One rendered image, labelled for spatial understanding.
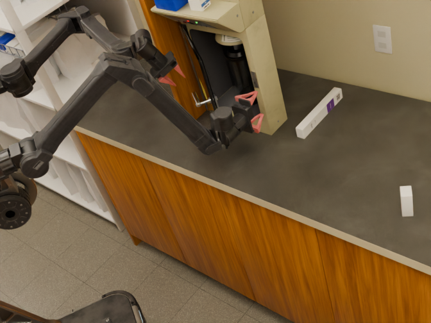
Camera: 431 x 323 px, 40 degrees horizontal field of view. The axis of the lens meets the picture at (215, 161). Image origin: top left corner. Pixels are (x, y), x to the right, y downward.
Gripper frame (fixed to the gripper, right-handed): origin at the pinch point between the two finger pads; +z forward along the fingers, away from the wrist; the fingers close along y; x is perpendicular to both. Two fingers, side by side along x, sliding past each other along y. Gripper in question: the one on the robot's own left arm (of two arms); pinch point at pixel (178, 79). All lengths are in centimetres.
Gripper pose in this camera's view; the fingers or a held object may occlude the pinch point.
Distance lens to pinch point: 210.4
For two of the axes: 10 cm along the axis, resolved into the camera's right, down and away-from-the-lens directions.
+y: -7.4, 6.4, 2.2
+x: 2.6, 5.7, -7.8
